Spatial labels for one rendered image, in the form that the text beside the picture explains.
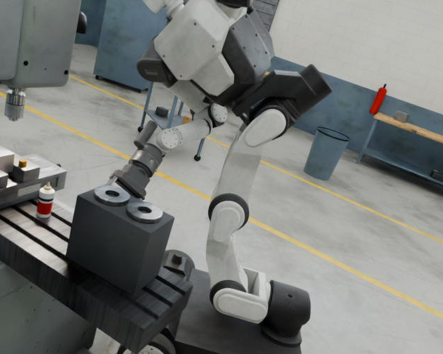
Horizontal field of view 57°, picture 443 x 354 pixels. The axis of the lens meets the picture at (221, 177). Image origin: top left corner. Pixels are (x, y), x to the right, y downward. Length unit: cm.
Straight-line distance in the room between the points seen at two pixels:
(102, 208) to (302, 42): 777
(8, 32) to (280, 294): 121
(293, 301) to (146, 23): 607
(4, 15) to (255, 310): 120
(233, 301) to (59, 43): 102
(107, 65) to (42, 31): 632
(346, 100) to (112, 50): 441
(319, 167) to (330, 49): 333
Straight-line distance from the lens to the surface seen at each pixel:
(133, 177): 127
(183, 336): 155
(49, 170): 144
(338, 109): 840
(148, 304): 106
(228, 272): 155
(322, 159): 567
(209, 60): 124
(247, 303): 156
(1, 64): 105
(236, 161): 134
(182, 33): 124
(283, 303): 162
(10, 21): 104
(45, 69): 115
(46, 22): 112
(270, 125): 128
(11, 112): 125
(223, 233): 141
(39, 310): 153
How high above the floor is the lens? 162
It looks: 21 degrees down
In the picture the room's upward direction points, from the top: 18 degrees clockwise
